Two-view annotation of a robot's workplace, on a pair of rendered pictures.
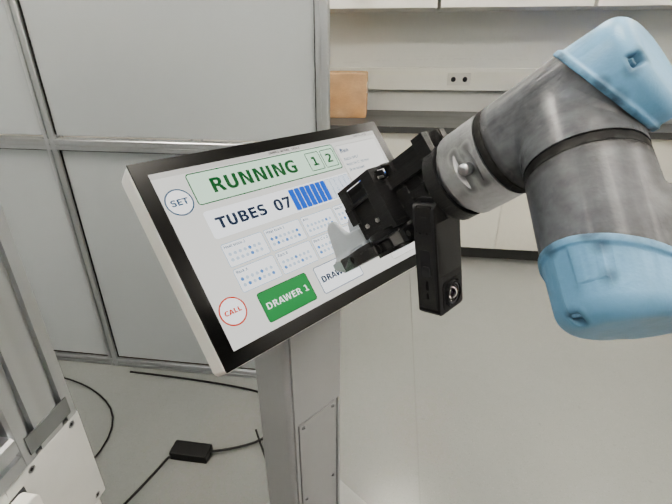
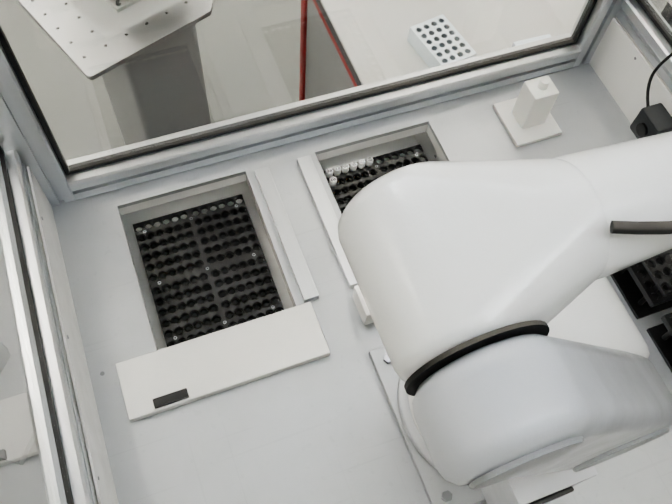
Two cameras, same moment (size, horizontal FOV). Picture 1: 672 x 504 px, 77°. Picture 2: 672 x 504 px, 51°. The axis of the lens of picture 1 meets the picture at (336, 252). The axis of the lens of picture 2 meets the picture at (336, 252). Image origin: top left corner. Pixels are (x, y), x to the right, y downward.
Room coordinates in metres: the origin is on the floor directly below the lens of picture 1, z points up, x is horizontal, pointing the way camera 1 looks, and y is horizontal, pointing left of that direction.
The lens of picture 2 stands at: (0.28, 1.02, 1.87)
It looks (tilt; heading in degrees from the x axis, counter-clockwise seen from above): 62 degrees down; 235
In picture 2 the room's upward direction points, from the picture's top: 7 degrees clockwise
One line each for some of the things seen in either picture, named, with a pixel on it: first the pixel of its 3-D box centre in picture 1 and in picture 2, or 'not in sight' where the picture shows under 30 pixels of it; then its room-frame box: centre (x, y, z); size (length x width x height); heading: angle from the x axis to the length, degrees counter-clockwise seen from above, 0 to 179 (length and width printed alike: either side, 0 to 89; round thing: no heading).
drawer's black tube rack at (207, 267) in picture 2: not in sight; (209, 277); (0.18, 0.54, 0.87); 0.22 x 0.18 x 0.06; 82
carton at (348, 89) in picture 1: (338, 93); not in sight; (3.15, -0.02, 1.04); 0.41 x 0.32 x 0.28; 82
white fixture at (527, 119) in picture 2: not in sight; (535, 101); (-0.40, 0.55, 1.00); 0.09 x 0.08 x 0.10; 82
